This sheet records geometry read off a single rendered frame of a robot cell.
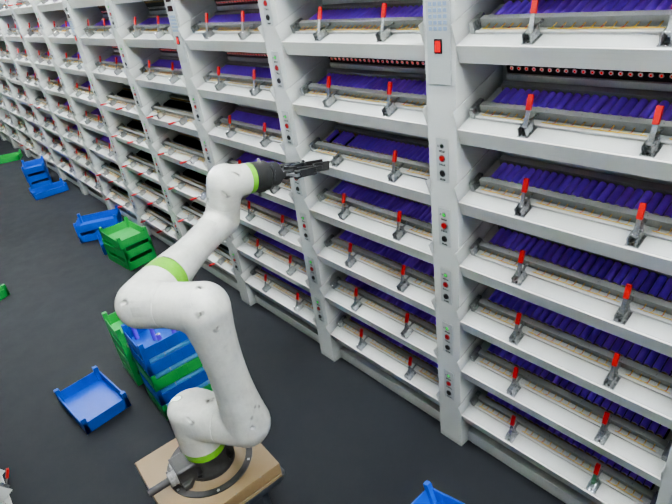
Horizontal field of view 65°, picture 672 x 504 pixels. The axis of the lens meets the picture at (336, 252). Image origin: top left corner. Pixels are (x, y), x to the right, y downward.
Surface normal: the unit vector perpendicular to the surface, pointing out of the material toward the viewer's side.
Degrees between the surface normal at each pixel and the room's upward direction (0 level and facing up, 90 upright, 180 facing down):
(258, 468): 0
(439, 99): 90
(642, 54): 110
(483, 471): 0
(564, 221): 20
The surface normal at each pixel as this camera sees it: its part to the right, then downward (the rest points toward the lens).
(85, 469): -0.13, -0.87
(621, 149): -0.37, -0.68
